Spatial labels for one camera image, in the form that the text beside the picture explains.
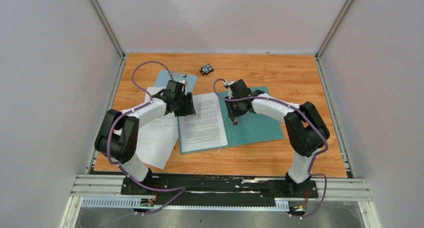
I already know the green file folder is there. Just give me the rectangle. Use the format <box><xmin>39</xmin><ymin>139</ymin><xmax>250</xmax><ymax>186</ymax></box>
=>
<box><xmin>176</xmin><ymin>86</ymin><xmax>286</xmax><ymax>155</ymax></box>

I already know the printed text paper sheet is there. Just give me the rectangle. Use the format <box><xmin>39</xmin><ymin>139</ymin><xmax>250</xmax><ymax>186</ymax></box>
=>
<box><xmin>178</xmin><ymin>92</ymin><xmax>228</xmax><ymax>154</ymax></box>

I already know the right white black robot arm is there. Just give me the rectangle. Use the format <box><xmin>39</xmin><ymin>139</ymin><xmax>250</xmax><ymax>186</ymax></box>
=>
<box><xmin>223</xmin><ymin>79</ymin><xmax>330</xmax><ymax>197</ymax></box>

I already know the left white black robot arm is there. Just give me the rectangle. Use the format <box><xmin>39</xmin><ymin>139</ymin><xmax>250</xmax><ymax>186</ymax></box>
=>
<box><xmin>94</xmin><ymin>80</ymin><xmax>196</xmax><ymax>195</ymax></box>

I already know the light blue clipboard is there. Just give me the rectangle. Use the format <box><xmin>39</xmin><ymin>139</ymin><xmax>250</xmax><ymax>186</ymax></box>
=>
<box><xmin>153</xmin><ymin>70</ymin><xmax>198</xmax><ymax>93</ymax></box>

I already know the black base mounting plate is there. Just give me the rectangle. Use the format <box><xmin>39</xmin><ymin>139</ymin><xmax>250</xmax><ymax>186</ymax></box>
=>
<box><xmin>120</xmin><ymin>173</ymin><xmax>319</xmax><ymax>207</ymax></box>

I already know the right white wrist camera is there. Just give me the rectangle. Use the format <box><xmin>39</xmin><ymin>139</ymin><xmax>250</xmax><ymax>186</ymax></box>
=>
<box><xmin>227</xmin><ymin>81</ymin><xmax>236</xmax><ymax>99</ymax></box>

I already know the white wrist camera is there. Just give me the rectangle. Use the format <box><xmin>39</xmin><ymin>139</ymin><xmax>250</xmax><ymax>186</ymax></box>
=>
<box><xmin>227</xmin><ymin>81</ymin><xmax>236</xmax><ymax>99</ymax></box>
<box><xmin>178</xmin><ymin>79</ymin><xmax>188</xmax><ymax>95</ymax></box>

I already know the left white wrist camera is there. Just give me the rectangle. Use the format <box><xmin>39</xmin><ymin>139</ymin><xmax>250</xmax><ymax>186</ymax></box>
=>
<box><xmin>178</xmin><ymin>79</ymin><xmax>188</xmax><ymax>95</ymax></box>

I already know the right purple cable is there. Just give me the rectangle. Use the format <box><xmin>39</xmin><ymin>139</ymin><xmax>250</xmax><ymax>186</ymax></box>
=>
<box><xmin>212</xmin><ymin>78</ymin><xmax>329</xmax><ymax>220</ymax></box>

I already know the purple cable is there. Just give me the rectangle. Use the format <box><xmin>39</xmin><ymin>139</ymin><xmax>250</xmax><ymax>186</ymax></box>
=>
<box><xmin>212</xmin><ymin>78</ymin><xmax>329</xmax><ymax>220</ymax></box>
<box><xmin>105</xmin><ymin>60</ymin><xmax>188</xmax><ymax>217</ymax></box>

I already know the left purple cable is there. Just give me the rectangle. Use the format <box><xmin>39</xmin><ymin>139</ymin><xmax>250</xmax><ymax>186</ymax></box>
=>
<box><xmin>105</xmin><ymin>60</ymin><xmax>188</xmax><ymax>217</ymax></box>

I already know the aluminium frame rail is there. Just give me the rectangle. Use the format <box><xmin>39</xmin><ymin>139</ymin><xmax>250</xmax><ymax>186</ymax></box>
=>
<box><xmin>70</xmin><ymin>175</ymin><xmax>372</xmax><ymax>212</ymax></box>

